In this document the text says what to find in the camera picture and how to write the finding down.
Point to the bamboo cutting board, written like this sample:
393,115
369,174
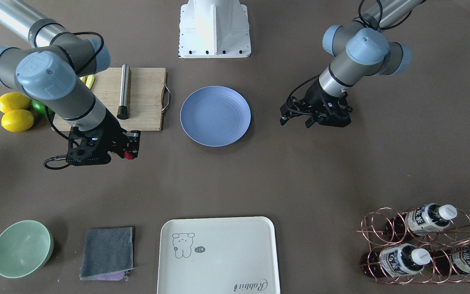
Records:
145,101

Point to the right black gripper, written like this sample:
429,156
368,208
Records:
111,132

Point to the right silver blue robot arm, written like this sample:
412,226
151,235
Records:
50,73

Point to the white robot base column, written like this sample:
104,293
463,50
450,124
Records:
214,29

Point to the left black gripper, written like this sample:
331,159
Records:
315,99

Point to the green bowl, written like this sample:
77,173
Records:
25,247

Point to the blue round plate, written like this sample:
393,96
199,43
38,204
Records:
215,116

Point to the yellow plastic knife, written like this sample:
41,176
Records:
90,79

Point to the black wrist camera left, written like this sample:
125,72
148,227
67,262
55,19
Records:
293,107

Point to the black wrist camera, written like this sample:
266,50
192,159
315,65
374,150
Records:
85,148
293,107

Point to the copper wire bottle rack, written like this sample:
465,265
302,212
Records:
456,237

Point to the yellow lemon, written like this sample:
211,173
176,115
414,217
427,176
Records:
17,120
14,101

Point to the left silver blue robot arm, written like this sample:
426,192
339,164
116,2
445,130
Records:
359,49

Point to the green lime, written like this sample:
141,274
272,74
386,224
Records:
40,108

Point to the steel muddler black tip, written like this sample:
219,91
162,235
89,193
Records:
123,110

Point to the tea bottle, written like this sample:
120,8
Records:
395,261
453,261
418,222

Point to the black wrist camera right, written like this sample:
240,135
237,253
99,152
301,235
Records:
85,148

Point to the cream rabbit tray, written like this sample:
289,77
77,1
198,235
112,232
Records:
236,255

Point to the red strawberry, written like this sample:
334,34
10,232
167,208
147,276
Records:
128,155

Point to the grey folded cloth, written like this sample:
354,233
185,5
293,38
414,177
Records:
108,254

